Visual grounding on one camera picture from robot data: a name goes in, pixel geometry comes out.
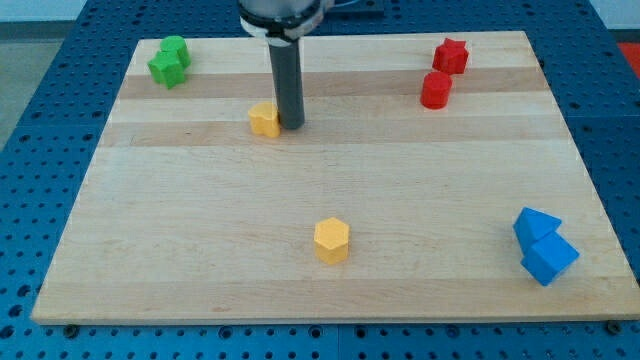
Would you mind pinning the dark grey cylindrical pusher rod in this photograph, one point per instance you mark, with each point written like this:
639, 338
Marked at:
288, 84

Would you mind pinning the light wooden board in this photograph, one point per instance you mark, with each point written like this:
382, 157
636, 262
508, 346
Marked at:
185, 216

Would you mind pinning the yellow hexagon block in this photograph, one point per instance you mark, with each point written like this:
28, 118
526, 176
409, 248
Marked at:
331, 240

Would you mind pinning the red star block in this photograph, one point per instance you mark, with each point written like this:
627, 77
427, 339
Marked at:
451, 57

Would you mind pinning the green star block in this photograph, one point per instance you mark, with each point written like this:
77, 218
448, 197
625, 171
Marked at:
167, 69

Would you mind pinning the blue cube block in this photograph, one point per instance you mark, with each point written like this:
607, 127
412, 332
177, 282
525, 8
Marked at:
548, 257

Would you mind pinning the yellow heart block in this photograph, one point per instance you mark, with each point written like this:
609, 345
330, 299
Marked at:
264, 120

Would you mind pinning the blue triangle block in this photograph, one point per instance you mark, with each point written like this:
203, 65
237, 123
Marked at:
531, 225

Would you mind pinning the green cylinder block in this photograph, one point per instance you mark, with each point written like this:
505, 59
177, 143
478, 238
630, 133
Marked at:
177, 44

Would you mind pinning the red cylinder block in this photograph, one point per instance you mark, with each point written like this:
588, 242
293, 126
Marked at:
436, 90

